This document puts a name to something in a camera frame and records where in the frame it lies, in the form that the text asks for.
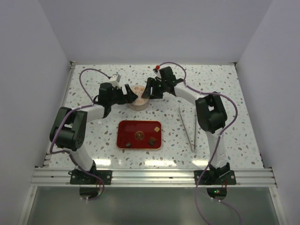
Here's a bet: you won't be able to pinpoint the metal tweezers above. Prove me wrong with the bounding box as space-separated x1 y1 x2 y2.
178 107 197 152

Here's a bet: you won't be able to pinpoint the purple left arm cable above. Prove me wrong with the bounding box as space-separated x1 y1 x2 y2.
50 68 113 201

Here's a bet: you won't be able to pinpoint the black base bracket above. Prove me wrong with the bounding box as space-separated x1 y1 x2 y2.
68 169 113 185
194 170 237 186

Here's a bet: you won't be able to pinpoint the black right base bracket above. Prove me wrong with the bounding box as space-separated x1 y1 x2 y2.
194 170 237 186

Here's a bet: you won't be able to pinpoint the round metal tin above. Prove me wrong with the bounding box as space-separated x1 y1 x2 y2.
128 98 149 111

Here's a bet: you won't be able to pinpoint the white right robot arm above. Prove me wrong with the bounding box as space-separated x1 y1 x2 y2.
142 66 230 184

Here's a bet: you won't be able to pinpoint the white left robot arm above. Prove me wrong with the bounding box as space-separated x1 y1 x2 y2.
50 82 138 184

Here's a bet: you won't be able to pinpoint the black left base bracket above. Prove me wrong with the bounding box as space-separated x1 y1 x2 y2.
68 169 113 185

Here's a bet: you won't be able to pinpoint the aluminium mounting rail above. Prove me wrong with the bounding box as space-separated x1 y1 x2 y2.
30 168 277 188

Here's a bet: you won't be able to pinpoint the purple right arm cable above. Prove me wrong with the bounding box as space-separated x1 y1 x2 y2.
153 61 242 225

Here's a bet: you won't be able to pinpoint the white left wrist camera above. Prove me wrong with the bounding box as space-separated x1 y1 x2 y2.
109 72 121 88

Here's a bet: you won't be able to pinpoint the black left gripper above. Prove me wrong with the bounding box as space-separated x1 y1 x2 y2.
108 84 137 106

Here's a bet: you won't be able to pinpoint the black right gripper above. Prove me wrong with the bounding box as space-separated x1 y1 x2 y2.
142 77 166 100

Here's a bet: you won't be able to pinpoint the round metal tin lid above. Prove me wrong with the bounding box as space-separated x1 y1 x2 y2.
130 85 145 98

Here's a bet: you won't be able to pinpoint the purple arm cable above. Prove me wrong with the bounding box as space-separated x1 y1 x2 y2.
50 68 113 201
153 61 242 225

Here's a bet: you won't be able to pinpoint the red rectangular tray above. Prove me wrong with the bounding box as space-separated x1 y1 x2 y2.
116 120 162 150

